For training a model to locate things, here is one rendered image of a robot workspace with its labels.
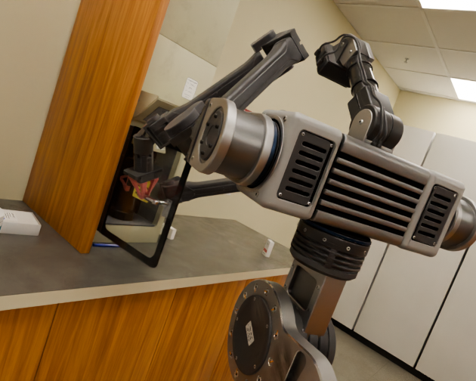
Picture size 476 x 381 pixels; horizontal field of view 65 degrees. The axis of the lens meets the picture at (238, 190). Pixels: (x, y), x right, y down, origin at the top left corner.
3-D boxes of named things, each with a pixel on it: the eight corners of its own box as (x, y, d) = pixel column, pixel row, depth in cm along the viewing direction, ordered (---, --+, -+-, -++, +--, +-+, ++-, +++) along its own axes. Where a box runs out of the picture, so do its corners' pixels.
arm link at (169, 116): (274, 29, 94) (295, 67, 98) (272, 28, 99) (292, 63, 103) (141, 123, 104) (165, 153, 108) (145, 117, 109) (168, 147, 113)
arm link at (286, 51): (302, 13, 89) (322, 51, 93) (267, 32, 101) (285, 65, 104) (174, 128, 71) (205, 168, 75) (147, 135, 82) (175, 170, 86)
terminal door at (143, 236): (98, 230, 135) (132, 124, 130) (156, 270, 119) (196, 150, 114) (97, 230, 134) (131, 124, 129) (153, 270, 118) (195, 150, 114)
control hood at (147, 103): (128, 116, 130) (137, 88, 128) (193, 137, 155) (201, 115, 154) (148, 125, 123) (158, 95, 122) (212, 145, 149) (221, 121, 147)
